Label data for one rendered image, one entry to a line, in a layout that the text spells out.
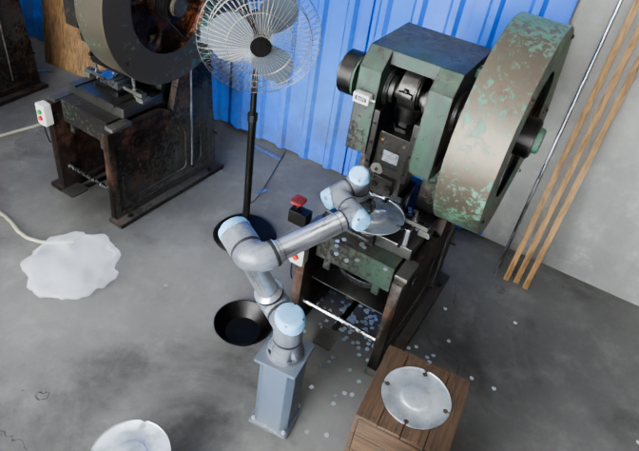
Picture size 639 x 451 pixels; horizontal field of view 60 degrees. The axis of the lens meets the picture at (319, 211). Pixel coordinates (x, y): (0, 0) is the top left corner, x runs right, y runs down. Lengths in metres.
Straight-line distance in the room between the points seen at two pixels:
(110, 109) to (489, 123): 2.22
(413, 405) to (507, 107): 1.24
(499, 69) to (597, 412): 1.94
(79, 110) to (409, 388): 2.33
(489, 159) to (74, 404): 2.02
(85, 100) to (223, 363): 1.73
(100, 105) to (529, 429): 2.84
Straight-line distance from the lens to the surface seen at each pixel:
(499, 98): 1.86
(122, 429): 2.40
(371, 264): 2.52
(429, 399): 2.44
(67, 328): 3.06
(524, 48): 1.96
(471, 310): 3.37
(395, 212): 2.55
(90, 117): 3.42
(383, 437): 2.37
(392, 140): 2.35
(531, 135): 2.17
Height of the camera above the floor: 2.28
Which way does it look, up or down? 38 degrees down
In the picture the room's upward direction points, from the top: 10 degrees clockwise
